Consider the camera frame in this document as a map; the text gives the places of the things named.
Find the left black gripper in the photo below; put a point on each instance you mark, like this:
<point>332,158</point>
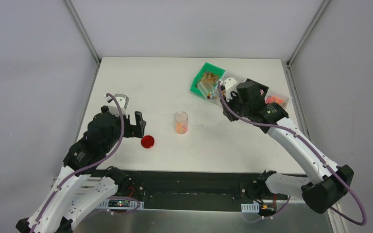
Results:
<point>129,125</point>

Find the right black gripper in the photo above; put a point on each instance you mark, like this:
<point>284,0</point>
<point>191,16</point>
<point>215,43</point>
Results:
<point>234,96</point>

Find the clear plastic scoop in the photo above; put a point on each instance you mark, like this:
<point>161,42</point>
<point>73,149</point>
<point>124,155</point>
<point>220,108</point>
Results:
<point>208,90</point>

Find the clear plastic jar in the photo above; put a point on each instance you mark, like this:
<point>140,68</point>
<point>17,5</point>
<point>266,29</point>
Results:
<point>181,122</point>

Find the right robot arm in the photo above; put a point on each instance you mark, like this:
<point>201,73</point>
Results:
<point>325,182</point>

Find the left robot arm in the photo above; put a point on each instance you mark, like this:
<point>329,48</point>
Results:
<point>59,213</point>

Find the red jar lid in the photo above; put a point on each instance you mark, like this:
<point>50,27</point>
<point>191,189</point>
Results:
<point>147,141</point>

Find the black candy bin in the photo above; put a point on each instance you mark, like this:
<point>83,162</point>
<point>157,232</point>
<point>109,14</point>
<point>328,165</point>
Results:
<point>263,88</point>

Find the white gummy bin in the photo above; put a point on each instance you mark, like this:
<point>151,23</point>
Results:
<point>274,96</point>

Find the white lollipop bin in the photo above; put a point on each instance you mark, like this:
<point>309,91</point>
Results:
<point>239,78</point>

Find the green candy bin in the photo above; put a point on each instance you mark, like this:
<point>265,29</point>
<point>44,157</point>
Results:
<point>208,73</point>

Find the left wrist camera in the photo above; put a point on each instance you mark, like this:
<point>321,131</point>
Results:
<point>123,101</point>

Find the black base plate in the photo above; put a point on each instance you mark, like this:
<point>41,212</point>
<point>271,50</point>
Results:
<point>197,191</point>

